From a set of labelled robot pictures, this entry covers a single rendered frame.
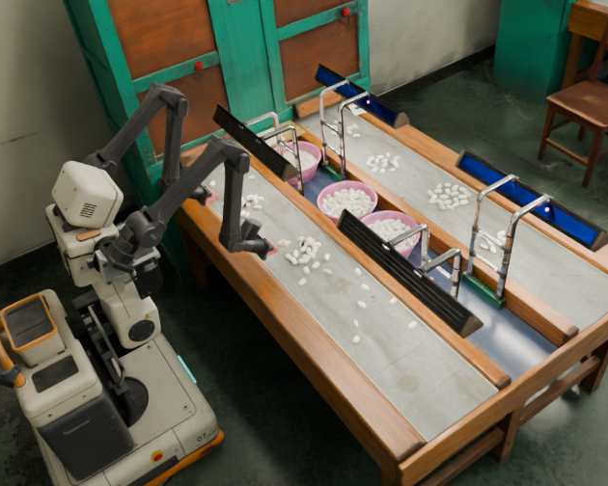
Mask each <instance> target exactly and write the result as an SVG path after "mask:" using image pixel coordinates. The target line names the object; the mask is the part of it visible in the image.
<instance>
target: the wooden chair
mask: <svg viewBox="0 0 608 486"><path fill-rule="evenodd" d="M605 51H608V21H607V24H606V27H605V30H604V33H603V36H602V39H601V42H600V44H599V47H598V49H597V52H596V55H595V58H594V64H593V67H592V70H591V74H590V77H589V81H583V82H580V83H578V84H576V85H573V86H571V87H569V88H566V89H564V90H561V91H559V92H557V93H554V94H552V95H549V96H548V97H547V98H546V100H547V101H548V102H549V104H548V109H547V114H546V119H545V124H544V128H543V132H542V137H541V142H540V147H539V156H538V160H542V159H543V156H544V153H545V149H546V145H549V146H551V147H553V148H554V149H557V150H558V151H560V152H562V153H564V154H565V155H567V156H569V157H570V158H572V159H574V160H576V161H577V162H579V163H581V164H582V165H584V166H586V167H587V169H586V172H585V177H584V181H583V185H582V187H584V188H587V187H588V186H589V183H590V180H591V176H592V173H593V170H594V165H595V161H596V159H598V158H600V157H602V156H604V155H606V154H608V149H605V150H603V151H601V152H599V150H600V146H601V143H602V140H603V137H604V134H606V135H608V85H606V84H604V83H602V82H600V81H597V78H598V75H599V71H600V68H601V64H602V60H603V57H604V54H605ZM556 113H558V114H560V115H562V116H564V117H566V118H567V119H566V120H564V121H561V122H558V123H556V124H554V125H552V124H553V121H554V118H555V114H556ZM570 122H576V123H578V124H580V128H579V134H578V140H579V141H581V142H582V141H584V140H585V137H586V132H587V129H589V130H591V131H592V132H594V139H593V143H592V147H591V152H590V156H589V160H588V161H587V160H585V159H583V158H582V157H580V156H578V155H576V154H575V153H573V152H571V151H569V150H568V149H566V148H564V147H562V146H560V145H558V144H557V143H555V142H553V141H551V140H550V139H548V138H549V135H550V131H553V130H555V129H557V128H559V127H561V126H564V125H566V124H568V123H570Z"/></svg>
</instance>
